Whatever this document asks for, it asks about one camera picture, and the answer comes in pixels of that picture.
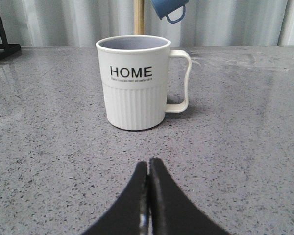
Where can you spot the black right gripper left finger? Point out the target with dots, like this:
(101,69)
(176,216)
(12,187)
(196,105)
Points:
(129,214)

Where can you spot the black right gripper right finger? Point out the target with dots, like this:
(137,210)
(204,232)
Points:
(172,212)

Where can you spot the white HOME mug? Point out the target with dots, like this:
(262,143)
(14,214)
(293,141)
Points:
(134,73)

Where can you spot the blue enamel mug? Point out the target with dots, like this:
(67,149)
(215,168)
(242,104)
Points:
(164,7)

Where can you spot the wooden mug tree stand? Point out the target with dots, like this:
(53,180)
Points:
(138,17)

